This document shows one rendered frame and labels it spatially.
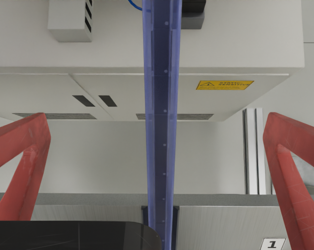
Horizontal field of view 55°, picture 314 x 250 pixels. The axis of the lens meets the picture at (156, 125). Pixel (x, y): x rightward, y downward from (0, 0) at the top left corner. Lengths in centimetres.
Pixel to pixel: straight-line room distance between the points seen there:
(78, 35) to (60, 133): 69
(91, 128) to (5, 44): 62
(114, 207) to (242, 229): 9
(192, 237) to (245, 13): 36
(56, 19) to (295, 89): 91
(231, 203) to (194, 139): 86
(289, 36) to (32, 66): 38
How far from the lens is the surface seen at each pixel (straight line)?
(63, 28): 43
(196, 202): 20
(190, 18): 44
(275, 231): 23
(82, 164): 107
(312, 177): 115
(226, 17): 48
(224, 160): 106
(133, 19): 47
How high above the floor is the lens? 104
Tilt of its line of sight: 83 degrees down
